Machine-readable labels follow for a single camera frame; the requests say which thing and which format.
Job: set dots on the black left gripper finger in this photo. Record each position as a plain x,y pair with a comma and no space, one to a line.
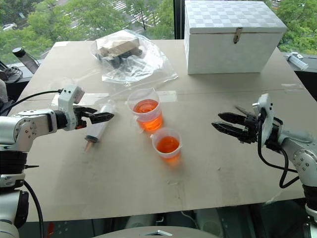
88,111
102,117

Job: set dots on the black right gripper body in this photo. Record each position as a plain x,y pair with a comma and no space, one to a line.
250,130

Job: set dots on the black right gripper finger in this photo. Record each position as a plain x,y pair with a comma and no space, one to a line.
227,129
232,118

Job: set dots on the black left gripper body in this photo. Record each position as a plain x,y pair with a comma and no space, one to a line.
80,121

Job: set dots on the clear syringe with orange tip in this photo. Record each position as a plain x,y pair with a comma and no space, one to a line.
95,131

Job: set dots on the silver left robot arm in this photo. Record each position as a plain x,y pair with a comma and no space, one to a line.
22,126

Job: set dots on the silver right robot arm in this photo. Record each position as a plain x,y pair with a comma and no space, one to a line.
299,151

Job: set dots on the large clear cup orange liquid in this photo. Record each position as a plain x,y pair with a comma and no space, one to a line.
148,116

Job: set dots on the small clear cup orange liquid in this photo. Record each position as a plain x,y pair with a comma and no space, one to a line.
168,148

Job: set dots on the clear syringe with blue plunger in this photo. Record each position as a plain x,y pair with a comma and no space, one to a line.
297,62

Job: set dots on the dark parts in bag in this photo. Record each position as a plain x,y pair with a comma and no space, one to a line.
121,60

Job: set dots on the clear plastic bag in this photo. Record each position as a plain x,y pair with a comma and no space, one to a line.
148,67

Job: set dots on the white checkered lidded box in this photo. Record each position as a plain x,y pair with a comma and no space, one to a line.
223,49

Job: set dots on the wooden block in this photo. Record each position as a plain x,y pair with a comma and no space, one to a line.
121,46

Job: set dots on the black side table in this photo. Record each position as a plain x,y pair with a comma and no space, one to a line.
307,79

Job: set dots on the black cylindrical device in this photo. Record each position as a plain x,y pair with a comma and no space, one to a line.
26,58

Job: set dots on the metal box latch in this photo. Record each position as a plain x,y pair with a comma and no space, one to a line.
238,34

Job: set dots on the grey rounded shape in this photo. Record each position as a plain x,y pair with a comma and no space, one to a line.
210,223
143,221

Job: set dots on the white car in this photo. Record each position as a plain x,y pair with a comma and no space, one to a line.
10,26

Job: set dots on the beige rounded robot body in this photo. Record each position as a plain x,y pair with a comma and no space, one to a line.
158,233

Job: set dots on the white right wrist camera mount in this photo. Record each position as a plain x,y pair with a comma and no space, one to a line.
265,116

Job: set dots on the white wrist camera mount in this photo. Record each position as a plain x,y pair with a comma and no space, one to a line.
265,116
68,99

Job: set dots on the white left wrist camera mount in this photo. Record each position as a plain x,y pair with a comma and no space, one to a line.
68,99

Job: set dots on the black window frame post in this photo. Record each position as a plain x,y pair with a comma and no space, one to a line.
178,17

